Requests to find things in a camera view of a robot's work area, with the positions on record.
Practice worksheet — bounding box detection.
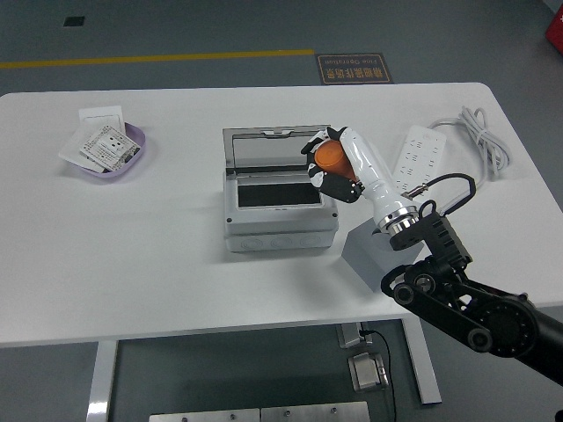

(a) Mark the white socket panel printed wrap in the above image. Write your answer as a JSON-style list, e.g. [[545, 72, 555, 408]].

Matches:
[[78, 125, 143, 173]]

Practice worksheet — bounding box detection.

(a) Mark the red object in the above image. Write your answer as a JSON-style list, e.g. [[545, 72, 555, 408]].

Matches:
[[544, 8, 563, 47]]

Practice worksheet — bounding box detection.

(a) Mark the grey metal plate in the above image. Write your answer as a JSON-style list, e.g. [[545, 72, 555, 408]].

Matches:
[[260, 401, 370, 422], [149, 408, 261, 422]]

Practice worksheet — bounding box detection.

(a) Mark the white table leg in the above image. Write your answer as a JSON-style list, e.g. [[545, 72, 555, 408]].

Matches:
[[86, 338, 119, 422], [400, 316, 442, 405]]

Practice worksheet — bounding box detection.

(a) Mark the purple plastic tray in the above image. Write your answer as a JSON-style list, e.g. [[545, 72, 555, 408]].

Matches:
[[65, 121, 147, 180]]

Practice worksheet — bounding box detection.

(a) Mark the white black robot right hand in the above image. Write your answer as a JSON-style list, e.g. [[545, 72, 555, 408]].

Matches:
[[300, 126, 419, 229]]

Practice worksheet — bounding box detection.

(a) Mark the silver metal box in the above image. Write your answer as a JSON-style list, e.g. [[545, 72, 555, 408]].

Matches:
[[347, 351, 391, 392]]

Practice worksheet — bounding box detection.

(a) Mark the grey under-table control box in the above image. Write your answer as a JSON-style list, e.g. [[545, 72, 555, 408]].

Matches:
[[336, 323, 374, 350]]

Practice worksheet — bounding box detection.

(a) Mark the grey junction box with lid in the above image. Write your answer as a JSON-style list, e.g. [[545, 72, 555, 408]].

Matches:
[[222, 124, 339, 252]]

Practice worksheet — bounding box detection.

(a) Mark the white wall switch plate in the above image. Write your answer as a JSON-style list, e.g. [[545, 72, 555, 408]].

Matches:
[[78, 105, 126, 133]]

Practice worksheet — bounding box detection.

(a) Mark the orange cylinder object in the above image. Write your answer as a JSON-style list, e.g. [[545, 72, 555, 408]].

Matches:
[[312, 139, 358, 182]]

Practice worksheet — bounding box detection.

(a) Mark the plain white flat panel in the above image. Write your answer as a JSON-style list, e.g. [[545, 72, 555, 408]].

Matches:
[[58, 127, 105, 173]]

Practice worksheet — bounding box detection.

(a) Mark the black cable under table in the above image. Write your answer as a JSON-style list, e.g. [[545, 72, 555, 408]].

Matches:
[[360, 329, 397, 422]]

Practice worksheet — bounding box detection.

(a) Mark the white power strip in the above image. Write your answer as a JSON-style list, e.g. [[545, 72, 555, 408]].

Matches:
[[390, 124, 448, 207]]

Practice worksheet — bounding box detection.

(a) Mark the black orange floor sign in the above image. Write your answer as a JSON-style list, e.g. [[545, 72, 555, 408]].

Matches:
[[314, 53, 392, 85]]

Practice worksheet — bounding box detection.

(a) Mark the grey cube holder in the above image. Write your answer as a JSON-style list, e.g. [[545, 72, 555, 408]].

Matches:
[[341, 219, 426, 292]]

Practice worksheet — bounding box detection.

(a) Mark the yellow floor tape line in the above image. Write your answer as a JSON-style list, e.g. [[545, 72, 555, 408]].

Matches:
[[0, 48, 315, 70]]

